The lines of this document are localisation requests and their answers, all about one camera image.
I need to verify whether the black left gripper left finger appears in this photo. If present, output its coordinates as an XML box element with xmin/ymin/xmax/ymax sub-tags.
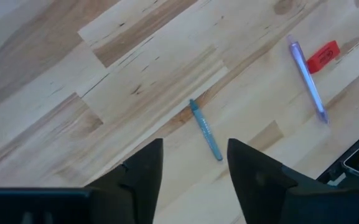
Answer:
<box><xmin>0</xmin><ymin>138</ymin><xmax>164</xmax><ymax>224</ymax></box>

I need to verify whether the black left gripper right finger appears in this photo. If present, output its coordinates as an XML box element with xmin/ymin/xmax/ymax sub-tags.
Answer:
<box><xmin>228</xmin><ymin>139</ymin><xmax>359</xmax><ymax>224</ymax></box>

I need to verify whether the red eraser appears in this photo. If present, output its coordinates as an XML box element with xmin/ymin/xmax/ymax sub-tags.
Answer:
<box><xmin>305</xmin><ymin>40</ymin><xmax>341</xmax><ymax>75</ymax></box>

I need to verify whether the purple translucent pen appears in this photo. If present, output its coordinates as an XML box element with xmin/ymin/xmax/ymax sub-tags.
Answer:
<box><xmin>286</xmin><ymin>34</ymin><xmax>330</xmax><ymax>124</ymax></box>

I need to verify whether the teal crayon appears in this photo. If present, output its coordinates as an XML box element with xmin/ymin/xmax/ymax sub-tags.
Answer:
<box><xmin>189</xmin><ymin>98</ymin><xmax>224</xmax><ymax>162</ymax></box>

